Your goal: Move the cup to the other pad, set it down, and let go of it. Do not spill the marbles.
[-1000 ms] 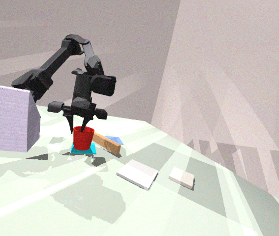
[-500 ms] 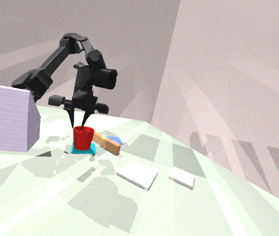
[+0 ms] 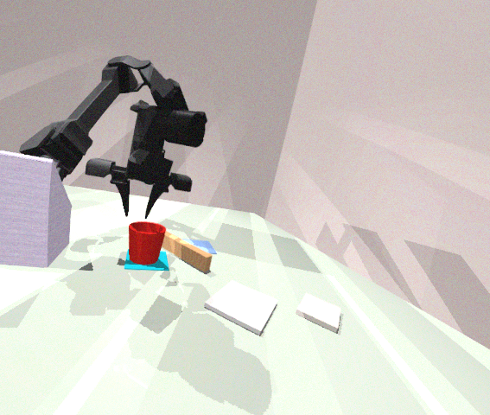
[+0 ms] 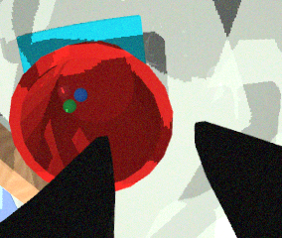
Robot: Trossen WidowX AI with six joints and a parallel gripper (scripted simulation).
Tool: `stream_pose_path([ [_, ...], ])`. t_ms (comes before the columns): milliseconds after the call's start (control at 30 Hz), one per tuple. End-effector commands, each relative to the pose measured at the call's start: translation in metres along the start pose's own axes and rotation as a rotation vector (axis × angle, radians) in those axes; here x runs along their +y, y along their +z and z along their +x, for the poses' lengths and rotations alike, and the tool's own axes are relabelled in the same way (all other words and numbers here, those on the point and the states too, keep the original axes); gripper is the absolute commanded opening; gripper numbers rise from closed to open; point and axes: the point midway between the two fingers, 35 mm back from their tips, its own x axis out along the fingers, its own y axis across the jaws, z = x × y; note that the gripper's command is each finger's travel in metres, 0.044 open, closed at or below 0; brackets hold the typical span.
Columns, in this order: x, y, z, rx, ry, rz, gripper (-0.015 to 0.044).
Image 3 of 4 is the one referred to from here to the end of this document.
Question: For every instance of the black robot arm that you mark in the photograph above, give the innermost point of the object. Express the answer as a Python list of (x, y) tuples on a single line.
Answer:
[(67, 141)]

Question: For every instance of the white flat square pad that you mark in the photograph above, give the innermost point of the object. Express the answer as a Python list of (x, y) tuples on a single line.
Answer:
[(242, 305)]

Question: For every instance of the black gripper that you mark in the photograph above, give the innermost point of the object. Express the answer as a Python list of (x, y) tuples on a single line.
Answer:
[(102, 168)]

